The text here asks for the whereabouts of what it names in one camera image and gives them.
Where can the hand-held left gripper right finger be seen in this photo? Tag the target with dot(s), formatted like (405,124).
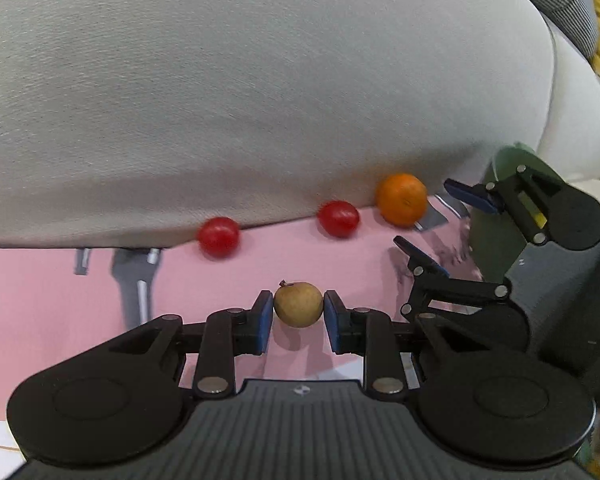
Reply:
(333,327)

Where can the pink checkered printed mat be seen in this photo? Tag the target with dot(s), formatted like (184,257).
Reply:
(55,310)

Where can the red cherry tomato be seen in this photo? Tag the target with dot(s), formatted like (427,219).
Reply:
(219,236)
(338,218)

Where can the orange tangerine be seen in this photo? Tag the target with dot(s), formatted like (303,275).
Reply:
(401,199)

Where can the green plate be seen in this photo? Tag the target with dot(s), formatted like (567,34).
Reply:
(490,245)

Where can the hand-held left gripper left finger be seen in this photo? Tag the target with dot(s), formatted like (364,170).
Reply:
(262,322)

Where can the brown longan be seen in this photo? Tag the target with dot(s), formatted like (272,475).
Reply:
(298,305)

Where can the beige sofa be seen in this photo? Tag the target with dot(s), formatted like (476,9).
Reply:
(230,85)

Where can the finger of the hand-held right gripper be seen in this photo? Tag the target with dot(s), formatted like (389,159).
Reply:
(467,195)
(427,262)

